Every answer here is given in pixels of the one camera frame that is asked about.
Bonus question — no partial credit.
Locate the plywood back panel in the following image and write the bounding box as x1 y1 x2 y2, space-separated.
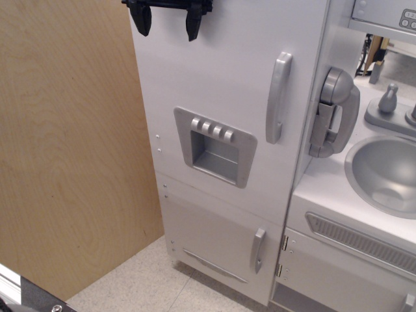
1 1 163 300

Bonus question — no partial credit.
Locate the grey lower door handle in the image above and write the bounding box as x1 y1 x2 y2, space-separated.
250 228 267 274

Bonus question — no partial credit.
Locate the aluminium frame with black base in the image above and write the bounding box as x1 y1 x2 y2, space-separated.
1 264 76 312

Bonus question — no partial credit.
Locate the grey ice dispenser panel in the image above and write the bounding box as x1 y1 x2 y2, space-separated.
174 107 257 189

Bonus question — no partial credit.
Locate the white oven door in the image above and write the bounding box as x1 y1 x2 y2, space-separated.
272 228 415 311

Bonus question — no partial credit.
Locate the grey toy faucet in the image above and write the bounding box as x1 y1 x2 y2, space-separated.
365 83 415 138

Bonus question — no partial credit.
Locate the grey upper door handle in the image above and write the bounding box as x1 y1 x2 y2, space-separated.
265 52 293 144

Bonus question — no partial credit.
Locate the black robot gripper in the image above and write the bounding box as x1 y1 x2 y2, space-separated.
121 0 213 42

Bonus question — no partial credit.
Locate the white toy kitchen cabinet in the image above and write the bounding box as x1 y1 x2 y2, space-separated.
128 0 416 312

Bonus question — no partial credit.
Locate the grey toy sink basin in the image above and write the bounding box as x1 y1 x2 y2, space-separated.
344 136 415 220

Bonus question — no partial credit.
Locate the grey toy wall phone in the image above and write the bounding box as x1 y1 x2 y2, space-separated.
309 67 360 158

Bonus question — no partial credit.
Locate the grey toy microwave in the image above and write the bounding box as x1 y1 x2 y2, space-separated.
349 0 415 35

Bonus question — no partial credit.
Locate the white fridge door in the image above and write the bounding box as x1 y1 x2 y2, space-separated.
131 1 330 225

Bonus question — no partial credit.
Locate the grey door handle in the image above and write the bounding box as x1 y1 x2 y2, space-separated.
250 228 267 274
265 52 293 144

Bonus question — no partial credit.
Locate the white lower freezer door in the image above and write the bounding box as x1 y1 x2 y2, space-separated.
157 174 282 306

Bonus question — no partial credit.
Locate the grey oven vent panel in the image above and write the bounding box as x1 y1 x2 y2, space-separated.
305 212 415 275

